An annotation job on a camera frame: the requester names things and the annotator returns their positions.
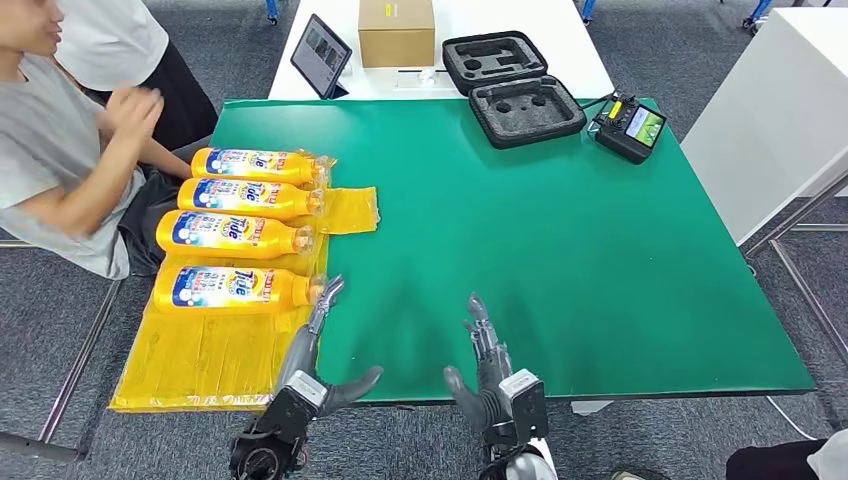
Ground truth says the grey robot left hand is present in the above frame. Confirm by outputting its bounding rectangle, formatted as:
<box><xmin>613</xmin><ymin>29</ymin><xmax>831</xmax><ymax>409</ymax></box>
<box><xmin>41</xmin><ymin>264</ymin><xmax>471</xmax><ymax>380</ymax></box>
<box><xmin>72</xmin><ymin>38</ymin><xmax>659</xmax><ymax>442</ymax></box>
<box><xmin>271</xmin><ymin>274</ymin><xmax>386</xmax><ymax>419</ymax></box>

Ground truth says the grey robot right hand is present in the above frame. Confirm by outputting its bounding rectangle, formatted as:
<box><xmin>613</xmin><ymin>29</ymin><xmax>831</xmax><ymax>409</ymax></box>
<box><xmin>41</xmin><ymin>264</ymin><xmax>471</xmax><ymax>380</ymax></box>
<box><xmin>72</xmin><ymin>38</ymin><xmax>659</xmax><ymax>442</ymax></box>
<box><xmin>442</xmin><ymin>293</ymin><xmax>516</xmax><ymax>433</ymax></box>

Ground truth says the orange detergent bottle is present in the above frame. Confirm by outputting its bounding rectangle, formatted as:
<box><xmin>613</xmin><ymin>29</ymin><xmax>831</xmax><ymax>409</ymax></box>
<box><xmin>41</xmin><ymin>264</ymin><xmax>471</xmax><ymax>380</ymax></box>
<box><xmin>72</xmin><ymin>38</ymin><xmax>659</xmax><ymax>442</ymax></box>
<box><xmin>176</xmin><ymin>176</ymin><xmax>327</xmax><ymax>223</ymax></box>
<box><xmin>152</xmin><ymin>265</ymin><xmax>328</xmax><ymax>317</ymax></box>
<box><xmin>190</xmin><ymin>146</ymin><xmax>337</xmax><ymax>189</ymax></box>
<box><xmin>154</xmin><ymin>209</ymin><xmax>317</xmax><ymax>262</ymax></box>

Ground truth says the yellow taped cardboard mat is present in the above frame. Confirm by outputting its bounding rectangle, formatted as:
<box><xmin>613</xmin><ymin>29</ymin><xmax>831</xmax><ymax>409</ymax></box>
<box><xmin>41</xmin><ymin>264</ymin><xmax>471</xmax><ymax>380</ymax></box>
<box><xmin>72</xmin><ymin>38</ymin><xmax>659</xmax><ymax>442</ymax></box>
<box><xmin>109</xmin><ymin>149</ymin><xmax>381</xmax><ymax>415</ymax></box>

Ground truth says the white table foot block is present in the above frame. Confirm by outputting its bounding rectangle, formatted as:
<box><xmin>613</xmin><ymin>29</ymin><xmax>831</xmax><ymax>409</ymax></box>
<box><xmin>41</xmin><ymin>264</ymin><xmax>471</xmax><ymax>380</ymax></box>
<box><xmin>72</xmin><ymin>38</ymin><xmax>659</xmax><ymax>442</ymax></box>
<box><xmin>570</xmin><ymin>399</ymin><xmax>615</xmax><ymax>418</ymax></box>

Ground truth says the black foam-lined carrying case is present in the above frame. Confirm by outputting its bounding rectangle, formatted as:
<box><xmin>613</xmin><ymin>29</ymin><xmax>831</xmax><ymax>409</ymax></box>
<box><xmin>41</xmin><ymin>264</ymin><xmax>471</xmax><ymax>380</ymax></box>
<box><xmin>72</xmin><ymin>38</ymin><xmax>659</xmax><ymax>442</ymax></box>
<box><xmin>441</xmin><ymin>30</ymin><xmax>588</xmax><ymax>151</ymax></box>

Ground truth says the black remote controller with screen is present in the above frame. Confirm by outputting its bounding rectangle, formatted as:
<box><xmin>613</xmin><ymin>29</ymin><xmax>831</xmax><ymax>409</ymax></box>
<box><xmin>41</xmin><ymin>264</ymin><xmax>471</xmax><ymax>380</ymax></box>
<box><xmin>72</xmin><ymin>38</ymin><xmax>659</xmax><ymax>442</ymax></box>
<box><xmin>581</xmin><ymin>91</ymin><xmax>668</xmax><ymax>166</ymax></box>

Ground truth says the small white packet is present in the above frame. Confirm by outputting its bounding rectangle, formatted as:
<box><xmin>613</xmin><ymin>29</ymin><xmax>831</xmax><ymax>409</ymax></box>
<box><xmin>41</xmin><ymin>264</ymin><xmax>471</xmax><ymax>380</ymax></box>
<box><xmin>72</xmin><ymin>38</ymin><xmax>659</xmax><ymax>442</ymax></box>
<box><xmin>394</xmin><ymin>68</ymin><xmax>452</xmax><ymax>91</ymax></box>

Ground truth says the black tablet with stand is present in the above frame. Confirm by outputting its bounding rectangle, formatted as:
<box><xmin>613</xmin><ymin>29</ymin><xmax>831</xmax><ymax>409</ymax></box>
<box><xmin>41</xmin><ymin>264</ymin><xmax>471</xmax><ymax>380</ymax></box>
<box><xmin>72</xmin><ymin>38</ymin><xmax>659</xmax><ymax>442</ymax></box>
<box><xmin>289</xmin><ymin>13</ymin><xmax>354</xmax><ymax>101</ymax></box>

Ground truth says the seated person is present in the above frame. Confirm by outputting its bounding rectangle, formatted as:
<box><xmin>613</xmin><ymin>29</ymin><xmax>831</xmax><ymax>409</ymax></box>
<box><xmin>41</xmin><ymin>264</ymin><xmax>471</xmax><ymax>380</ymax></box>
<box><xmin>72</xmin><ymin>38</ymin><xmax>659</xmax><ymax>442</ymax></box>
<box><xmin>0</xmin><ymin>0</ymin><xmax>195</xmax><ymax>282</ymax></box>

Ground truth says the brown cardboard box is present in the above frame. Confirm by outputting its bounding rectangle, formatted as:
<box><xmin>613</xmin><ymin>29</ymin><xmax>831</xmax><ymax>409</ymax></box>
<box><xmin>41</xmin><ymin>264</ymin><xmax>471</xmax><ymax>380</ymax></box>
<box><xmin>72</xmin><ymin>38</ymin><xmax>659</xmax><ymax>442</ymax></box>
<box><xmin>357</xmin><ymin>0</ymin><xmax>437</xmax><ymax>70</ymax></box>

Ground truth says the standing person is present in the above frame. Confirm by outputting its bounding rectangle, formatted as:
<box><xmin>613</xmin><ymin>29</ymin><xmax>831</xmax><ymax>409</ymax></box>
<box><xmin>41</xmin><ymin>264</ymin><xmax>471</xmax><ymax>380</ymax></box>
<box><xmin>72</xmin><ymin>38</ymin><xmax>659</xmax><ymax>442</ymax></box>
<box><xmin>52</xmin><ymin>0</ymin><xmax>221</xmax><ymax>153</ymax></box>

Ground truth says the white table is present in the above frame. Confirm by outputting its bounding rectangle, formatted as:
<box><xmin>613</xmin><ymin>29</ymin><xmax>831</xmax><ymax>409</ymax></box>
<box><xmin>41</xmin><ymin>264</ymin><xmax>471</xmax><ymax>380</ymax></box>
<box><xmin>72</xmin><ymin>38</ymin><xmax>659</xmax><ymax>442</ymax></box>
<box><xmin>680</xmin><ymin>7</ymin><xmax>848</xmax><ymax>248</ymax></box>
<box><xmin>267</xmin><ymin>0</ymin><xmax>616</xmax><ymax>103</ymax></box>

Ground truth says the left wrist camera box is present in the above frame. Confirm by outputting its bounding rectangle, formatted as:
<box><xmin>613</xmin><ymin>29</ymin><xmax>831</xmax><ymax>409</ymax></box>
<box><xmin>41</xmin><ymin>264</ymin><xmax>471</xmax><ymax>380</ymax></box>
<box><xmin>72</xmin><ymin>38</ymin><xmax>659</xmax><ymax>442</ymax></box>
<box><xmin>264</xmin><ymin>369</ymin><xmax>331</xmax><ymax>446</ymax></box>

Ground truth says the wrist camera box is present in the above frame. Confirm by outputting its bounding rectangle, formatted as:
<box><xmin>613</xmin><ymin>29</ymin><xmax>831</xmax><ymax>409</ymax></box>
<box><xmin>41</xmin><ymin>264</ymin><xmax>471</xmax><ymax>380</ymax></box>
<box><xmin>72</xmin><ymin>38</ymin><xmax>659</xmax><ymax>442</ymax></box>
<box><xmin>498</xmin><ymin>368</ymin><xmax>552</xmax><ymax>444</ymax></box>
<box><xmin>264</xmin><ymin>369</ymin><xmax>331</xmax><ymax>446</ymax></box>

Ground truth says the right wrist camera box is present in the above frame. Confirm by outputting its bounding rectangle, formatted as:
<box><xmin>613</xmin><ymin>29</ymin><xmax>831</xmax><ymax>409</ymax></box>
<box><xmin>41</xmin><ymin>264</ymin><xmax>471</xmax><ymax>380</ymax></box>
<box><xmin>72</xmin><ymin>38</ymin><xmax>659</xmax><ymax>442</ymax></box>
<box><xmin>498</xmin><ymin>368</ymin><xmax>552</xmax><ymax>444</ymax></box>

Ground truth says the metal table leg frame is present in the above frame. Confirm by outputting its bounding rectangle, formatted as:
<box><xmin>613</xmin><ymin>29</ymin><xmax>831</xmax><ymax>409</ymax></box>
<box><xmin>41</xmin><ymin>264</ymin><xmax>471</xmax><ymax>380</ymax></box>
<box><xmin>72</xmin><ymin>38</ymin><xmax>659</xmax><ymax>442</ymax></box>
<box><xmin>740</xmin><ymin>168</ymin><xmax>848</xmax><ymax>370</ymax></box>
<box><xmin>0</xmin><ymin>239</ymin><xmax>125</xmax><ymax>465</ymax></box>

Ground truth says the white floor cable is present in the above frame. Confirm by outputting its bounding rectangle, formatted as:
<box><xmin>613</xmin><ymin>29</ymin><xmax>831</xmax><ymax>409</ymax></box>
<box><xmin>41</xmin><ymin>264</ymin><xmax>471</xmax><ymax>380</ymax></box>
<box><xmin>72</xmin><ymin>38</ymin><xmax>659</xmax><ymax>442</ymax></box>
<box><xmin>765</xmin><ymin>395</ymin><xmax>820</xmax><ymax>443</ymax></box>

